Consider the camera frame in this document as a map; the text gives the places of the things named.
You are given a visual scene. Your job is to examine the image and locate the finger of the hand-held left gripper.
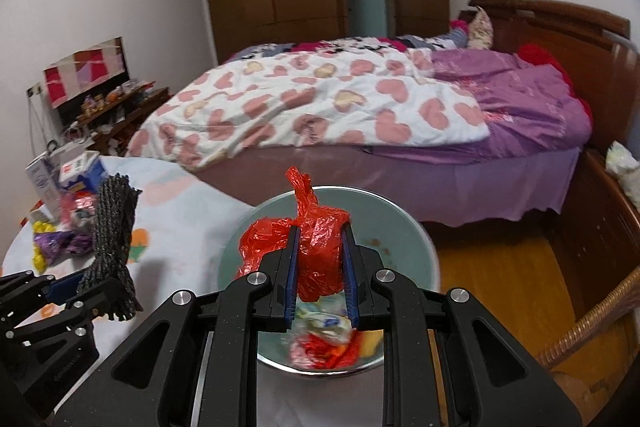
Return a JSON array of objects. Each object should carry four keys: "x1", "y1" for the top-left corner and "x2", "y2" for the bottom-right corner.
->
[
  {"x1": 0, "y1": 279, "x2": 126, "y2": 343},
  {"x1": 0, "y1": 271, "x2": 86, "y2": 308}
]

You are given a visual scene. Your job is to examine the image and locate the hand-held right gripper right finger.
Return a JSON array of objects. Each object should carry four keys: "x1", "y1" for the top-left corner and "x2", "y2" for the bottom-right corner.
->
[{"x1": 340, "y1": 224, "x2": 583, "y2": 427}]

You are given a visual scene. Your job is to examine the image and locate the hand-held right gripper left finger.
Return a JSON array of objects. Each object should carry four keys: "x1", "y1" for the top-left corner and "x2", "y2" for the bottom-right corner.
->
[{"x1": 52, "y1": 227, "x2": 303, "y2": 427}]

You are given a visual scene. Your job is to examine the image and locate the red plastic bag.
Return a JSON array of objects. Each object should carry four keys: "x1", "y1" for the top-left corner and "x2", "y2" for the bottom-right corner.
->
[{"x1": 234, "y1": 166, "x2": 353, "y2": 303}]

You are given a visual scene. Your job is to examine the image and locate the pale green plastic bag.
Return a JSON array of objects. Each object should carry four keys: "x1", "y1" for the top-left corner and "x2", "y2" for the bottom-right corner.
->
[{"x1": 292, "y1": 299, "x2": 356, "y2": 338}]

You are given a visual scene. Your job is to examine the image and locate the long orange wrapper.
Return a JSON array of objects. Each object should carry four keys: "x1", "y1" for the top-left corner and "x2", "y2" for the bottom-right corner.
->
[{"x1": 360, "y1": 329, "x2": 386, "y2": 358}]

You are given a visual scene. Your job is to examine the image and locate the black knit cloth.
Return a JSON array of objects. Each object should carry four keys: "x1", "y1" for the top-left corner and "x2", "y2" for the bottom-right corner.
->
[{"x1": 77, "y1": 173, "x2": 144, "y2": 323}]

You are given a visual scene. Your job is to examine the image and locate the red foam net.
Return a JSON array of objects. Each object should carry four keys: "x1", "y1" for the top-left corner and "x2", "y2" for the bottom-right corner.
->
[{"x1": 290, "y1": 332, "x2": 366, "y2": 370}]

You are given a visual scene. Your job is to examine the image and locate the purple foil wrapper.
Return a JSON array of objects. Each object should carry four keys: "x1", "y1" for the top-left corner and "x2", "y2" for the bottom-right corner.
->
[{"x1": 34, "y1": 229, "x2": 93, "y2": 265}]

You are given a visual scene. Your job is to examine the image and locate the pink shiny wrapper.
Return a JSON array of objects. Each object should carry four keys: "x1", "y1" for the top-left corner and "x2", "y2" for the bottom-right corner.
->
[{"x1": 60, "y1": 192, "x2": 98, "y2": 228}]

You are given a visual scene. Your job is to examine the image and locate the tall white milk carton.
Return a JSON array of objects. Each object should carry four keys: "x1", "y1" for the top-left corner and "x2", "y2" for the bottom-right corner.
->
[{"x1": 25, "y1": 154, "x2": 61, "y2": 208}]

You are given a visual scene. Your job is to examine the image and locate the persimmon print tablecloth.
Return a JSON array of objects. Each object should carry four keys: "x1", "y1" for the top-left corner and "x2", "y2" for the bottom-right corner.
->
[{"x1": 0, "y1": 155, "x2": 386, "y2": 427}]

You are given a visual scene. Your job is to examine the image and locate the small blue white carton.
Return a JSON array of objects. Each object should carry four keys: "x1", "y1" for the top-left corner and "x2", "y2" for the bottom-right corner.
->
[{"x1": 59, "y1": 154, "x2": 106, "y2": 192}]

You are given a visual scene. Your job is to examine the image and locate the white heart print blanket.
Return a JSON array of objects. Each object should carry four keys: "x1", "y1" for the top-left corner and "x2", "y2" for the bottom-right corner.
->
[{"x1": 125, "y1": 44, "x2": 491, "y2": 172}]

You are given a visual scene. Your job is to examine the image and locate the dark wooden television cabinet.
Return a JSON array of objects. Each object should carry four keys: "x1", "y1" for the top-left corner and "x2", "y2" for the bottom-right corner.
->
[{"x1": 60, "y1": 82, "x2": 173, "y2": 158}]

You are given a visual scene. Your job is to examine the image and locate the cow print blanket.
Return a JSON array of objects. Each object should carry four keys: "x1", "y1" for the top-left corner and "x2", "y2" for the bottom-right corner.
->
[{"x1": 235, "y1": 34, "x2": 471, "y2": 58}]

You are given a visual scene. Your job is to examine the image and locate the purple quilt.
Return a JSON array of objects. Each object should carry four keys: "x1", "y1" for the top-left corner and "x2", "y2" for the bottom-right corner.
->
[{"x1": 370, "y1": 49, "x2": 593, "y2": 162}]

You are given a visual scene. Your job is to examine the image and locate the floral pillow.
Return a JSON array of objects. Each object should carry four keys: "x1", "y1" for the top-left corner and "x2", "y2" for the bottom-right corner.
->
[{"x1": 467, "y1": 6, "x2": 496, "y2": 50}]

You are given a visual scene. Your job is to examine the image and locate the red pillow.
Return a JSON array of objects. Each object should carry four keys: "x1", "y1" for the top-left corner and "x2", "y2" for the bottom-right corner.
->
[{"x1": 517, "y1": 44, "x2": 593, "y2": 128}]

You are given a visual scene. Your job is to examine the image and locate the white floral bag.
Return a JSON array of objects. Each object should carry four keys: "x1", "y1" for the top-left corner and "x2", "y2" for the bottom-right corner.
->
[{"x1": 605, "y1": 142, "x2": 640, "y2": 208}]

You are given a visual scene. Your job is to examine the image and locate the wooden bed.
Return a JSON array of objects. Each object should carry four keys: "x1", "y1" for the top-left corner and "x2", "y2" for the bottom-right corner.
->
[{"x1": 125, "y1": 0, "x2": 640, "y2": 323}]

